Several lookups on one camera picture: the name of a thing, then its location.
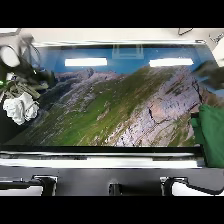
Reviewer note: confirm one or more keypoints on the white garment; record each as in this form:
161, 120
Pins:
20, 108

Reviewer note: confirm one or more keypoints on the olive garment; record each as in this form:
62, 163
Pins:
23, 88

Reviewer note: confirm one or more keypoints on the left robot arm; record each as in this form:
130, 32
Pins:
23, 68

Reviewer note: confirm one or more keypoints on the green garment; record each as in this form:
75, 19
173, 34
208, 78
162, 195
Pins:
211, 133

